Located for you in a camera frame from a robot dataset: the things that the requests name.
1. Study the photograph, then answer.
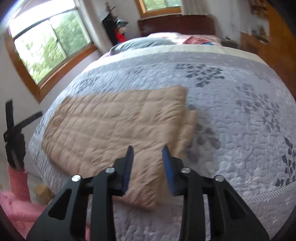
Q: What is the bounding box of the grey blue pillow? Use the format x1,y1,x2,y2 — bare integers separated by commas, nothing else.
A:
110,37,176,55

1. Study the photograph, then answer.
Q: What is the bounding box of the beige quilted coat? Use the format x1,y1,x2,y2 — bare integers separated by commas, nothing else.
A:
42,86,198,210

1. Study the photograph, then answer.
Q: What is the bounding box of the dark wooden headboard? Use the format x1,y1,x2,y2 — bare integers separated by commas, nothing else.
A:
138,15,215,37

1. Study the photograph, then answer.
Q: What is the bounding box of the wooden desk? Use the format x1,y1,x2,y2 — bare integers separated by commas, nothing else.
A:
239,31,270,56

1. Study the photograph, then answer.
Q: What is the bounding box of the colourful desk clutter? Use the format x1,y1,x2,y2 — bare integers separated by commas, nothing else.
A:
251,25,270,43

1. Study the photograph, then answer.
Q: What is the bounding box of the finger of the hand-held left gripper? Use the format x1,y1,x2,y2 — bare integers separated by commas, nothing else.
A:
15,111,43,131
6,100,14,132

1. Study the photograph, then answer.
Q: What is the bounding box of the dark nightstand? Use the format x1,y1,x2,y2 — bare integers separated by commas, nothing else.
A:
221,38,238,48

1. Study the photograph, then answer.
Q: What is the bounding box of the cardboard box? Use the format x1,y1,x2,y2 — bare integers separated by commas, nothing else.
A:
35,184,55,205

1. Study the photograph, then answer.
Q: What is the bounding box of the pink fluffy garment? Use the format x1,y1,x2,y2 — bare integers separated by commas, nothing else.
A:
0,190,53,233

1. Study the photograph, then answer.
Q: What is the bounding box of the bed with grey quilt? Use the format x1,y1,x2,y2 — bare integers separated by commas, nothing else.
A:
28,44,296,241

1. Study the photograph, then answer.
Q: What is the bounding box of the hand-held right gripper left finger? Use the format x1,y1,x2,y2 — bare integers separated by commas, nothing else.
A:
26,146,134,241

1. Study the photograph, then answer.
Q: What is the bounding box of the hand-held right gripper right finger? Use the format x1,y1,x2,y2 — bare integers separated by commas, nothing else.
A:
162,146,269,241

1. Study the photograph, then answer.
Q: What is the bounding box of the red patterned cloth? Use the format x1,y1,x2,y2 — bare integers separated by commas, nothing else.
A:
185,36,213,45

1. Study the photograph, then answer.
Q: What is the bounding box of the short patterned curtain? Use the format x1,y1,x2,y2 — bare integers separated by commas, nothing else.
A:
181,0,204,15

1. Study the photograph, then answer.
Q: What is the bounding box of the small wooden frame window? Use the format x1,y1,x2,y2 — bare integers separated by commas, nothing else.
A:
135,0,185,18

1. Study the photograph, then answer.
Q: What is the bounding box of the wooden wardrobe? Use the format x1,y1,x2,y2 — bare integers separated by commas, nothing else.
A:
266,0,296,98

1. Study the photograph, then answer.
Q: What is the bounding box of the wooden wall shelf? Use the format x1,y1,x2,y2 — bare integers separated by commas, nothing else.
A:
251,0,269,16

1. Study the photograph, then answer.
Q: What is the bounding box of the large wooden frame window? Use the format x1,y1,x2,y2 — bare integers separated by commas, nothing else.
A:
5,3,97,100

